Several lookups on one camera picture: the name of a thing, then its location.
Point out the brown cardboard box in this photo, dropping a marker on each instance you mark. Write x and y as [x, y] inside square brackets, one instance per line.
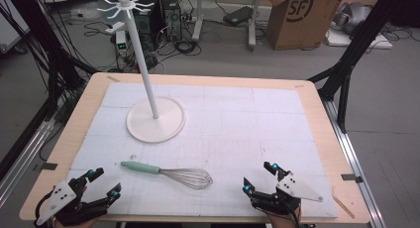
[298, 21]

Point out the person's left hand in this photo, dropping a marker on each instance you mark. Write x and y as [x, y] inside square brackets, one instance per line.
[86, 223]

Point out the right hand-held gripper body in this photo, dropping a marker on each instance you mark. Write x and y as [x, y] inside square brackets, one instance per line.
[297, 189]

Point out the flat black device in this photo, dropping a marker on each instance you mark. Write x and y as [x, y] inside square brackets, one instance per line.
[237, 16]

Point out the white hook stand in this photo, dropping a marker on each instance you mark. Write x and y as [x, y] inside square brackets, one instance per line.
[155, 125]

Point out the person's right hand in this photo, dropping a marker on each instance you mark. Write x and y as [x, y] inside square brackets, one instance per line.
[280, 222]

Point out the aluminium rail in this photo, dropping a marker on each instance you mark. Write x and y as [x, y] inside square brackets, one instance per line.
[355, 162]
[23, 158]

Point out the white metal stand leg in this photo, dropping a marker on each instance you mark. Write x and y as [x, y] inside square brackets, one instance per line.
[253, 26]
[197, 16]

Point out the white gridded mat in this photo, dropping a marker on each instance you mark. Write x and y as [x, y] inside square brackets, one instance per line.
[231, 129]

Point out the black computer tower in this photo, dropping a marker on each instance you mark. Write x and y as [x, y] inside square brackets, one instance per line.
[148, 23]
[172, 18]

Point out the grey metal bracket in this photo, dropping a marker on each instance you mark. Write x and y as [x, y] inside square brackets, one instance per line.
[46, 166]
[350, 177]

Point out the thin wooden strip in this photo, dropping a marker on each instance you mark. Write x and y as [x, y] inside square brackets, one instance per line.
[344, 207]

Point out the grey bag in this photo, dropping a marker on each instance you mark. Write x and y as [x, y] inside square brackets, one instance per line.
[351, 16]

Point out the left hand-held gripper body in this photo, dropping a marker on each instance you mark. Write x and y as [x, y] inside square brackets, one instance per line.
[56, 199]

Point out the power supply with green display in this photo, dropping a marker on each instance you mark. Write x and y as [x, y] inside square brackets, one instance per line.
[121, 43]

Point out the white flat board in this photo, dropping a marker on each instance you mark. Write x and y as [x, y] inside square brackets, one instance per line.
[340, 39]

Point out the black metal frame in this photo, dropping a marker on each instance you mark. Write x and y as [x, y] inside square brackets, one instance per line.
[57, 56]
[356, 46]

